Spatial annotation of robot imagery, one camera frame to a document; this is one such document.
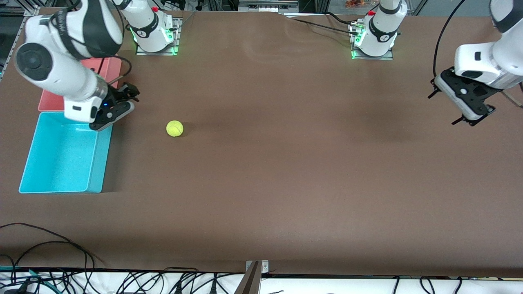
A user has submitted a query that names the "yellow-green tennis ball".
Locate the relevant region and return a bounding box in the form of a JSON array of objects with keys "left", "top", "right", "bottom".
[{"left": 166, "top": 120, "right": 184, "bottom": 138}]

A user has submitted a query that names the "pink plastic bin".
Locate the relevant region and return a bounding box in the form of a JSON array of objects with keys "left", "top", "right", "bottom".
[{"left": 38, "top": 56, "right": 123, "bottom": 113}]

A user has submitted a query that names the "blue plastic bin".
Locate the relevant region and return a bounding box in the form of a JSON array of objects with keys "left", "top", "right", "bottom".
[{"left": 19, "top": 110, "right": 113, "bottom": 194}]

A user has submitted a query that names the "grey metal bar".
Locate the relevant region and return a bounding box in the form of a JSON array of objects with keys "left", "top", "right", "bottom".
[{"left": 234, "top": 261, "right": 262, "bottom": 294}]

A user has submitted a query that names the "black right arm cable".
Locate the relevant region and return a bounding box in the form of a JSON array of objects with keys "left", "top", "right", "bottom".
[{"left": 98, "top": 55, "right": 133, "bottom": 86}]

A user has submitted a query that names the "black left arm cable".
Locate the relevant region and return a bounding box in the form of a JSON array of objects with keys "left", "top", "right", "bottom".
[{"left": 432, "top": 0, "right": 467, "bottom": 82}]

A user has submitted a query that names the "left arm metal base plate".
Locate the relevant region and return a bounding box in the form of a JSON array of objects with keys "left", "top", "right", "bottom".
[{"left": 350, "top": 22, "right": 394, "bottom": 61}]

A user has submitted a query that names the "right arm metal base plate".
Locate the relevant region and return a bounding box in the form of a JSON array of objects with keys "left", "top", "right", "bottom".
[{"left": 136, "top": 18, "right": 181, "bottom": 56}]

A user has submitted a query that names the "black cable to arm base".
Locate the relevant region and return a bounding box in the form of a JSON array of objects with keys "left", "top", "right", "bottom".
[{"left": 286, "top": 14, "right": 362, "bottom": 36}]

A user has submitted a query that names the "thin black cable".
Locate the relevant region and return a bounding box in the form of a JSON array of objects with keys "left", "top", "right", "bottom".
[
  {"left": 8, "top": 241, "right": 95, "bottom": 272},
  {"left": 0, "top": 223, "right": 105, "bottom": 266}
]

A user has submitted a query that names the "aluminium frame with sockets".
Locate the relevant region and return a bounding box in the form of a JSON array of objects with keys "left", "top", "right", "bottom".
[{"left": 238, "top": 0, "right": 299, "bottom": 13}]

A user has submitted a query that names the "teal cable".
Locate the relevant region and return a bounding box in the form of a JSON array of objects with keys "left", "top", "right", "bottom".
[{"left": 0, "top": 266, "right": 62, "bottom": 294}]

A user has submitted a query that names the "small metal bracket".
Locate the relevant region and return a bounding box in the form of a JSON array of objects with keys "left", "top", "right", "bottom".
[{"left": 246, "top": 260, "right": 269, "bottom": 275}]

